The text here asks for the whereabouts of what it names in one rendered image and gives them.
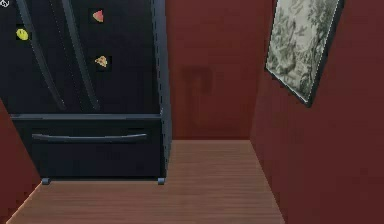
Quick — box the black fridge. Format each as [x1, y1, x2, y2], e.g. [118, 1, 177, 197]
[0, 0, 173, 186]

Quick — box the pizza slice fridge magnet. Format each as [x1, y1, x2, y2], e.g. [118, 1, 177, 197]
[94, 55, 109, 69]

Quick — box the black framed landscape picture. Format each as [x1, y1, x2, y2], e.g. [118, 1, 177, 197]
[264, 0, 346, 109]

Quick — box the red watermelon slice magnet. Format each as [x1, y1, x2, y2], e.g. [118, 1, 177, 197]
[91, 9, 105, 24]

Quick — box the yellow round fridge magnet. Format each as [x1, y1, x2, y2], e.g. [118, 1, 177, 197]
[15, 28, 30, 42]

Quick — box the dark grey drawer handle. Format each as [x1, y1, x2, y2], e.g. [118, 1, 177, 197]
[31, 133, 148, 144]

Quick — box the dark grey fridge handle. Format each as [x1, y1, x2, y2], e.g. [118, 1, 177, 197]
[59, 0, 101, 112]
[15, 0, 67, 112]

